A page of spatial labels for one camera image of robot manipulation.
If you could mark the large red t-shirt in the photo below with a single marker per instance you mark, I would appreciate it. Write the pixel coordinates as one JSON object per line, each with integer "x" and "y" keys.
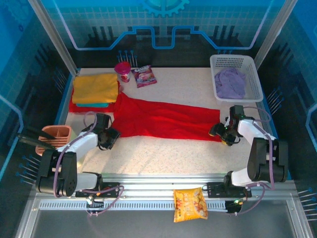
{"x": 161, "y": 119}

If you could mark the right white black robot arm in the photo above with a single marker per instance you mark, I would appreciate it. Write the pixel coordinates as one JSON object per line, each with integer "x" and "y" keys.
{"x": 247, "y": 129}

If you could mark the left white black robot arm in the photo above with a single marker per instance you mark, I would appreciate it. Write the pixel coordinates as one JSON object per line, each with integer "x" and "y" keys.
{"x": 81, "y": 142}

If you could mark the stack of folded cloths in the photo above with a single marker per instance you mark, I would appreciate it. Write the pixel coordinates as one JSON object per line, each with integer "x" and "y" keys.
{"x": 86, "y": 110}

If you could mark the folded teal t-shirt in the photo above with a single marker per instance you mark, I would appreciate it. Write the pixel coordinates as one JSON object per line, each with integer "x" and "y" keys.
{"x": 91, "y": 105}

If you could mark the folded yellow t-shirt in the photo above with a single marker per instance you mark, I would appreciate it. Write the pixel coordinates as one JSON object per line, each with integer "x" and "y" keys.
{"x": 95, "y": 88}

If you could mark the terracotta cream utensil holder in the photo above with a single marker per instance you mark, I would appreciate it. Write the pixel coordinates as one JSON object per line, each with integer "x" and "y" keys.
{"x": 59, "y": 131}

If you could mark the crumpled purple t-shirt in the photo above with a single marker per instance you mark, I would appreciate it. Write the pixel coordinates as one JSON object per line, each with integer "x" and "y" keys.
{"x": 230, "y": 83}

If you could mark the white plastic basket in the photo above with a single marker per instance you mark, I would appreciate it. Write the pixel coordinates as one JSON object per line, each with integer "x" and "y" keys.
{"x": 255, "y": 79}

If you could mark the pink plastic cup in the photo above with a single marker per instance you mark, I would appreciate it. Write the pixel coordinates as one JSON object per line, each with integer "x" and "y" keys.
{"x": 123, "y": 72}

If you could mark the black connector module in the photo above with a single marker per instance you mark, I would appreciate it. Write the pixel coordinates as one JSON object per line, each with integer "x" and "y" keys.
{"x": 234, "y": 207}
{"x": 95, "y": 202}

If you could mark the purple snack packet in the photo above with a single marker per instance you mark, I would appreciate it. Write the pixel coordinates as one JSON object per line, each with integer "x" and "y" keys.
{"x": 144, "y": 77}

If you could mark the yellow chips bag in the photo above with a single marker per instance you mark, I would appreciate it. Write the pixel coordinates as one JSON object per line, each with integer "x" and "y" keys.
{"x": 189, "y": 203}

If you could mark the black utensils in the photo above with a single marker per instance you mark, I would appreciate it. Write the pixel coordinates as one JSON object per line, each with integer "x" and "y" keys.
{"x": 32, "y": 142}

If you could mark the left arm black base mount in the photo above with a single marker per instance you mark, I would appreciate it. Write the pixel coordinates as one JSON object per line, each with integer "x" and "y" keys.
{"x": 111, "y": 189}

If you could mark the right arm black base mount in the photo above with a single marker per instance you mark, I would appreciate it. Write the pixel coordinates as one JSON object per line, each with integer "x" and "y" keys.
{"x": 215, "y": 189}

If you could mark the aluminium frame rail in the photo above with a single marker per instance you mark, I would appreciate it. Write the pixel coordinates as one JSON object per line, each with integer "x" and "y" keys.
{"x": 153, "y": 179}

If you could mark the aluminium frame post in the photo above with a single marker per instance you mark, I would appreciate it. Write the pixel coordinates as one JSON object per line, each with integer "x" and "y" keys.
{"x": 278, "y": 24}
{"x": 55, "y": 37}

